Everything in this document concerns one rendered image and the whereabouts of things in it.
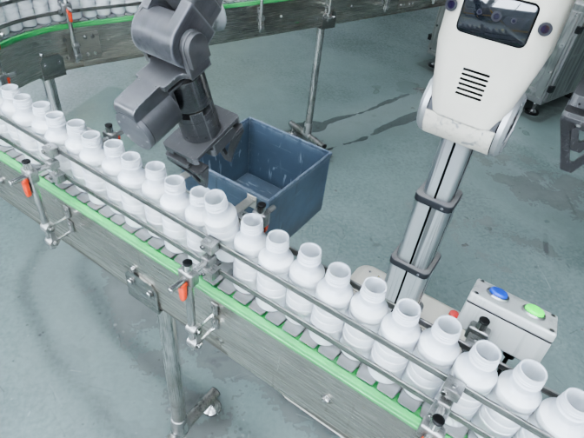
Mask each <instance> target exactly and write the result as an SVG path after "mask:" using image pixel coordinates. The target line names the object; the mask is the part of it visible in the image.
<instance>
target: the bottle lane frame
mask: <svg viewBox="0 0 584 438"><path fill-rule="evenodd" d="M6 153H7V152H5V153H3V152H2V151H1V150H0V197H1V198H3V199H4V200H5V201H6V202H8V203H9V204H11V205H12V206H14V207H15V208H17V209H18V210H20V211H21V212H23V213H24V214H25V215H26V216H28V217H29V218H31V219H32V220H34V221H35V222H37V223H38V224H41V219H40V216H39V214H38V211H37V206H36V204H35V201H34V198H33V196H30V197H27V196H26V195H25V193H24V190H23V186H22V184H21V183H18V184H16V185H13V186H10V185H9V184H8V181H10V180H12V179H14V178H16V177H18V176H21V175H22V173H21V170H20V168H21V167H23V165H22V164H21V163H20V162H18V161H16V158H12V157H10V156H8V155H7V154H6ZM39 178H40V181H39V182H38V183H37V184H38V188H39V190H40V193H41V196H42V199H43V204H44V207H45V209H46V212H47V215H48V218H49V221H50V222H52V223H54V222H57V221H58V220H60V219H62V218H64V217H65V213H64V211H63V205H65V206H67V207H68V208H69V210H70V215H71V218H67V219H69V220H70V221H72V222H73V225H74V229H75V232H73V231H72V232H71V233H70V234H69V235H67V236H65V237H64V238H62V239H61V240H62V241H64V242H66V243H67V244H69V245H70V246H71V247H72V248H73V249H75V250H77V251H78V252H80V253H81V254H82V255H84V256H86V257H87V258H89V259H90V260H91V261H92V262H94V263H95V264H97V265H98V266H99V267H101V268H102V269H104V270H106V271H107V272H108V273H110V274H111V275H113V276H114V277H115V278H116V279H118V280H119V281H121V282H123V283H124V284H125V285H127V281H126V276H125V272H127V271H128V270H130V271H131V272H132V273H137V274H138V275H139V276H141V277H142V278H143V279H145V280H146V281H148V282H150V283H151V284H152V285H153V286H154V288H155V289H156V291H157V294H158V300H159V306H160V309H161V310H162V311H164V312H165V313H167V314H168V315H170V316H171V317H173V318H174V319H176V320H177V321H179V322H180V323H181V324H182V325H184V326H185V327H186V325H187V323H188V321H187V309H186V300H185V301H184V302H182V301H181V300H180V297H179V291H178V290H176V291H175V292H174V293H173V294H170V293H169V292H168V290H167V288H168V287H169V286H171V285H172V284H173V283H174V282H176V281H177V280H178V269H179V268H180V267H181V266H182V265H181V264H179V263H177V262H175V258H176V257H177V256H178V255H176V256H174V257H172V258H169V257H167V256H166V255H165V254H163V253H162V252H161V249H162V248H160V249H155V248H153V247H152V246H150V245H148V241H149V240H150V239H151V238H150V239H149V240H147V241H145V242H144V241H142V240H141V239H139V238H138V237H136V236H135V233H136V232H137V231H136V232H134V233H130V232H129V231H127V230H126V229H123V225H124V224H122V225H120V226H119V225H117V224H116V223H114V222H112V221H111V220H110V218H111V217H112V216H111V217H109V218H106V217H105V216H103V215H101V214H100V213H99V212H98V211H99V210H100V209H99V210H93V209H92V208H91V207H89V206H88V205H87V203H89V202H87V203H83V202H81V201H79V200H77V199H76V197H77V196H78V195H77V196H71V195H70V194H68V193H67V192H65V189H60V188H58V187H57V186H56V185H55V182H54V183H51V182H49V181H48V180H46V179H45V176H39ZM67 219H66V220H65V221H63V222H61V223H59V224H57V226H56V229H55V234H56V236H57V237H59V236H61V235H63V234H64V233H66V232H68V231H69V230H70V229H69V226H68V224H67ZM219 284H220V282H219V283H217V284H216V285H212V284H210V283H209V282H207V281H205V280H203V278H202V275H200V276H199V283H198V284H197V285H196V286H195V287H194V293H195V307H196V322H198V323H199V324H200V323H201V322H202V321H203V320H204V319H206V318H207V317H208V316H209V315H210V314H212V312H211V307H210V303H211V302H214V303H216V304H217V305H218V306H219V315H215V318H217V319H218V320H219V329H215V330H213V331H212V332H211V333H210V334H209V335H208V336H207V337H206V338H205V339H204V340H205V341H206V342H208V343H210V344H211V345H213V346H214V347H215V348H217V349H219V350H220V351H222V352H223V353H224V354H225V355H227V356H228V357H230V358H231V359H233V360H234V361H235V362H237V363H239V364H240V365H242V366H243V367H244V368H246V369H247V370H248V371H250V372H251V373H252V374H254V375H256V376H257V377H259V378H260V379H261V380H263V381H264V382H266V383H267V384H268V385H269V386H271V387H272V388H274V389H276V390H277V391H278V392H280V393H281V394H283V395H285V396H286V397H287V398H289V399H290V400H291V401H292V402H294V403H295V404H297V405H298V406H300V407H301V408H303V409H304V410H306V411H307V412H309V413H310V414H312V415H313V416H314V417H315V418H317V419H318V420H320V421H322V422H323V423H324V424H326V425H327V426H329V427H330V428H332V429H333V430H334V431H335V432H337V433H338V434H340V435H341V436H343V437H344V438H420V437H419V436H417V435H416V430H417V429H418V427H419V425H420V423H421V420H422V419H423V418H421V417H420V412H421V406H420V407H419V408H418V409H417V410H416V411H415V412H412V411H411V410H409V409H407V408H405V407H404V406H402V405H401V404H400V403H398V399H399V395H400V393H398V394H397V395H396V396H395V397H394V398H393V399H391V398H390V397H388V396H387V395H385V394H383V393H382V392H381V391H379V390H378V389H377V385H378V381H376V382H375V383H374V384H373V385H369V384H368V383H366V382H365V381H363V380H362V379H360V378H359V377H357V376H356V374H357V372H358V369H359V367H358V368H357V369H356V370H354V371H353V372H352V373H350V372H349V371H347V370H346V369H345V368H343V367H341V366H340V365H338V364H337V361H338V359H339V355H338V356H337V357H336V358H335V359H334V360H332V361H331V360H330V359H329V358H327V357H326V356H324V355H322V354H320V353H319V352H318V349H319V348H320V346H321V345H320V344H319V345H317V346H316V347H315V348H311V347H310V346H308V345H307V344H305V343H304V342H301V341H300V338H301V336H302V333H303V332H301V333H300V334H299V335H298V336H297V337H294V336H292V335H291V334H289V333H288V332H286V331H284V330H283V329H282V326H283V325H284V323H285V322H283V323H282V324H281V325H279V326H276V325H275V324H274V323H272V322H270V321H269V320H267V319H266V318H265V316H266V314H267V313H268V311H267V312H266V313H264V314H263V315H258V314H257V313H256V312H255V311H253V310H252V309H250V308H249V305H250V303H252V301H253V300H252V301H251V302H249V303H248V304H246V305H243V304H242V303H240V302H239V301H237V300H236V299H234V298H233V295H234V294H235V292H236V291H235V292H234V293H232V294H231V295H227V294H226V293H224V292H223V291H221V290H220V289H219V288H218V287H217V286H218V285H219ZM127 286H128V285H127Z"/></svg>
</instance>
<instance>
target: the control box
mask: <svg viewBox="0 0 584 438"><path fill-rule="evenodd" d="M491 287H496V286H495V285H492V284H490V283H488V282H485V281H483V280H482V279H478V280H477V281H476V283H475V285H474V287H473V288H472V290H471V292H470V294H469V296H468V299H467V300H466V302H465V304H464V306H463V308H462V309H461V312H460V314H459V315H458V317H457V320H458V321H459V322H460V323H461V326H462V329H464V330H465V331H466V330H467V328H468V325H469V323H471V321H476V322H478V321H479V318H480V317H481V316H486V317H487V318H488V319H489V320H490V323H489V325H488V328H489V329H491V333H490V335H489V338H488V341H491V342H493V343H494V344H495V345H497V346H498V348H499V349H500V350H502V351H503V355H504V356H505V357H504V359H503V361H502V362H503V363H505V364H506V363H507V361H508V359H509V360H513V359H514V358H517V359H519V360H521V361H522V360H524V359H532V360H535V361H537V362H541V360H542V358H543V357H544V355H545V354H546V353H547V351H548V349H549V348H550V346H551V344H552V342H553V341H554V339H555V337H556V336H557V322H558V317H557V316H556V315H553V314H551V313H549V312H547V311H546V310H544V309H542V310H543V311H544V313H545V315H544V316H543V317H539V316H536V315H533V314H531V313H530V312H528V311H527V310H526V309H525V307H526V305H527V304H532V303H530V302H526V301H524V300H522V299H521V298H519V297H517V296H515V295H512V294H510V293H508V292H507V291H506V292H507V293H508V298H507V299H502V298H500V297H497V296H496V295H493V294H492V293H491V292H490V291H489V290H490V288H491Z"/></svg>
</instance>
